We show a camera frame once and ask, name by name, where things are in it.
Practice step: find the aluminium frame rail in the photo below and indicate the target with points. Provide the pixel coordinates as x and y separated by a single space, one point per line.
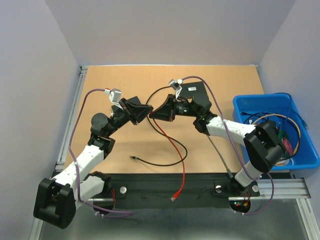
59 197

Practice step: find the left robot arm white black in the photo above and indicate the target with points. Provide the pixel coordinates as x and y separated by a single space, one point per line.
58 198

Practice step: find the blue plastic bin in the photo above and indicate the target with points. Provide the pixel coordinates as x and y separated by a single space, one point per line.
291 128

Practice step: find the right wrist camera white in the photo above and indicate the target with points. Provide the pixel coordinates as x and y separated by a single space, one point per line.
177 86

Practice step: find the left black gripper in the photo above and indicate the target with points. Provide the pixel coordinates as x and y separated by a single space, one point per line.
138 112

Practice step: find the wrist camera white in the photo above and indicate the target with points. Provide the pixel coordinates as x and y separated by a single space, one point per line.
177 86
114 95

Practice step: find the black network switch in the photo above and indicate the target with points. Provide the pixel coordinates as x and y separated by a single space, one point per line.
195 95

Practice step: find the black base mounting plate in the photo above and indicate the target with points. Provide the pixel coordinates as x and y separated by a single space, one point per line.
177 191

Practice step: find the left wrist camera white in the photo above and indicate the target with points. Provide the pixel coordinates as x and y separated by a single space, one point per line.
114 95

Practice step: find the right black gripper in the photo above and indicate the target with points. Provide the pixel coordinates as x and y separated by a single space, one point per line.
167 110

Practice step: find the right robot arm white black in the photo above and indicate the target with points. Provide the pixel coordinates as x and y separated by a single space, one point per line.
261 141

